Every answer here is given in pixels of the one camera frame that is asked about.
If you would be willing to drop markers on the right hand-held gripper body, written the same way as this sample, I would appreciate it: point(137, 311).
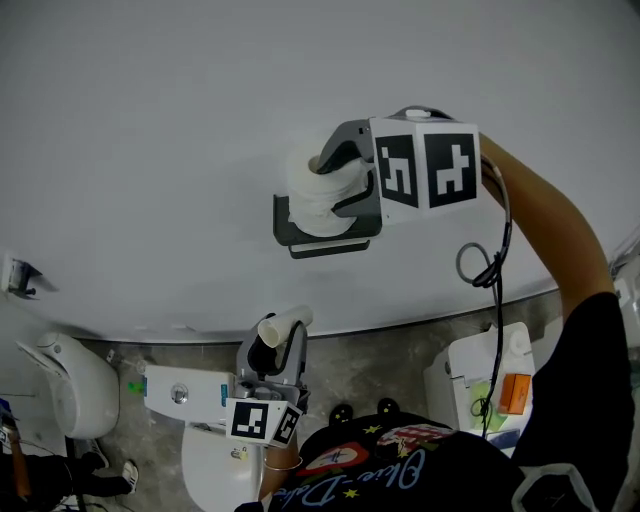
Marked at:
point(440, 170)

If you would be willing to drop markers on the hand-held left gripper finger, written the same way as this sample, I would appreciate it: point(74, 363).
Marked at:
point(297, 355)
point(260, 360)

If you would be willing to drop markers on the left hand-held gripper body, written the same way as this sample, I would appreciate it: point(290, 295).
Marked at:
point(247, 420)

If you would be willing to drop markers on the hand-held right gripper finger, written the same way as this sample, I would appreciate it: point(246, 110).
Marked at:
point(350, 142)
point(362, 197)

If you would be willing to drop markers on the white cardboard tube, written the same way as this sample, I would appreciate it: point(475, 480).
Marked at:
point(280, 327)

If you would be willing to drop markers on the white toilet paper roll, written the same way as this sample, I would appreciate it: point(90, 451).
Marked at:
point(310, 200)

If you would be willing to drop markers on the person's right forearm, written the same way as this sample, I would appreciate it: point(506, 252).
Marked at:
point(550, 210)

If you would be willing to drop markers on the person's left forearm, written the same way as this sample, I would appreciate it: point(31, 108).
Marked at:
point(275, 482)

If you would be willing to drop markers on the white toilet with flush button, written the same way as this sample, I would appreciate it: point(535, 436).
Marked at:
point(175, 395)

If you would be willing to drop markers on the white rounded toilet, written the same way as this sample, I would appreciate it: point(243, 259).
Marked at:
point(80, 385)

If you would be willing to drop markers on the small yellow tag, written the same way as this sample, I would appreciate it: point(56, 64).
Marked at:
point(240, 454)

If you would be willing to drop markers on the black smiley slipper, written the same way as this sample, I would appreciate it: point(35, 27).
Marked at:
point(342, 414)
point(388, 406)

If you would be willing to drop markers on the small green object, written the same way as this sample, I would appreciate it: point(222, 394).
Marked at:
point(134, 387)

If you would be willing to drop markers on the metal angle valve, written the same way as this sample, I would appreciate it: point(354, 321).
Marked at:
point(111, 357)

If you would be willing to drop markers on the small tissue roll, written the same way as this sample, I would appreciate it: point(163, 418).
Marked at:
point(519, 342)

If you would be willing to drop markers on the green flat packet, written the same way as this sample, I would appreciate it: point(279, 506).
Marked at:
point(495, 420)

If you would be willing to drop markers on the orange box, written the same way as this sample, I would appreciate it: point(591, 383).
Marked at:
point(515, 393)

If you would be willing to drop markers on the blue flat packet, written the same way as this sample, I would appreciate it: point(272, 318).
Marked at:
point(504, 438)

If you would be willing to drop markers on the black printed t-shirt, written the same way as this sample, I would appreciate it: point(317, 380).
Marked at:
point(575, 400)

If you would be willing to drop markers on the black wall paper holder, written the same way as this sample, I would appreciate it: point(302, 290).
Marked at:
point(282, 225)

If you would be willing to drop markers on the small wall bracket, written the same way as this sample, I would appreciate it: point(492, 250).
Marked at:
point(14, 274)

